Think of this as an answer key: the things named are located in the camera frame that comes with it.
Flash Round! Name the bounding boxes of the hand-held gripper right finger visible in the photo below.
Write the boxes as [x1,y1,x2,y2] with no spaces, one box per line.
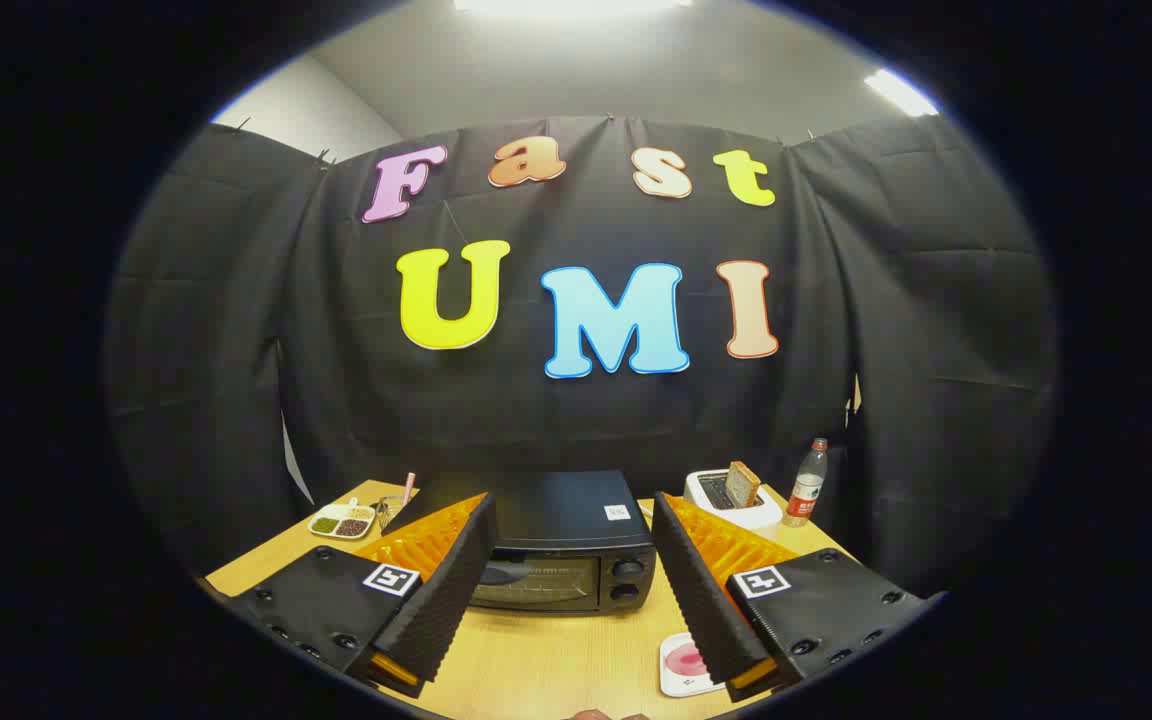
[651,490,937,703]

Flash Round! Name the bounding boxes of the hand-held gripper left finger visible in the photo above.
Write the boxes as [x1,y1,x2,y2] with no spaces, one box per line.
[231,490,499,699]

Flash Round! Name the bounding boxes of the white square plate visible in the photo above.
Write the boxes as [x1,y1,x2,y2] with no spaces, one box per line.
[658,630,727,699]

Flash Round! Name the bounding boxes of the black toaster oven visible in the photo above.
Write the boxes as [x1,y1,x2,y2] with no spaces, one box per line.
[404,470,659,615]

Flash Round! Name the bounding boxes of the white pop-up toaster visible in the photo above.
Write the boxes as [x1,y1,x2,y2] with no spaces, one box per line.
[684,468,785,531]

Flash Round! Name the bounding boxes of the brown bread slice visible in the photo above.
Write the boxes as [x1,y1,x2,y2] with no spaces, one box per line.
[724,460,763,509]

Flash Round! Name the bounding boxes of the white divided dish of beans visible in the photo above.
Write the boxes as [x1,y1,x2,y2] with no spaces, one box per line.
[308,497,377,541]

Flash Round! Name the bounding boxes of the clear water bottle red label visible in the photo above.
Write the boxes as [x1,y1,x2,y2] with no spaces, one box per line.
[782,437,829,529]

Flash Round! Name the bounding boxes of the black backdrop cloth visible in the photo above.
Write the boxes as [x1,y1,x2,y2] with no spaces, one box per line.
[106,115,1062,601]

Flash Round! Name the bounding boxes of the ceiling light panel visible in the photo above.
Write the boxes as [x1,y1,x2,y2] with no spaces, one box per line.
[451,0,697,16]
[864,68,940,118]

